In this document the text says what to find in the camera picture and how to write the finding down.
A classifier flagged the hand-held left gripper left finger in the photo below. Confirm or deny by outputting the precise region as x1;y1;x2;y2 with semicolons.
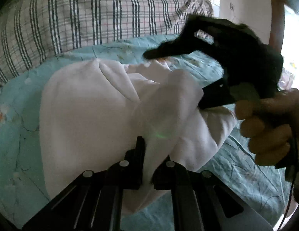
22;136;146;231

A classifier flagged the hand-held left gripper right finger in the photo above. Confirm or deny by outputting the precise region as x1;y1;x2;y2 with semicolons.
153;160;244;231

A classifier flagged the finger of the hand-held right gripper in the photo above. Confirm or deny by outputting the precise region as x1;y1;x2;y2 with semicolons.
198;77;237;110
143;14;223;61

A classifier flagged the cream zip hoodie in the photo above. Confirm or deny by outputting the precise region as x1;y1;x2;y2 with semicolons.
40;58;238;216

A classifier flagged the person's right hand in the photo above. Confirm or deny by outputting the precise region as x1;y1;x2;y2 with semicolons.
236;88;299;168

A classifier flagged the plaid pillow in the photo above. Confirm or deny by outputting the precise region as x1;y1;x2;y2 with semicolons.
0;0;215;85

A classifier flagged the teal floral quilt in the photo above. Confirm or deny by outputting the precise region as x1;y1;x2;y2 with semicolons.
0;34;292;231

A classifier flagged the wooden door frame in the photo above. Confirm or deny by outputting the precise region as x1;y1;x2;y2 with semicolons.
268;0;285;54

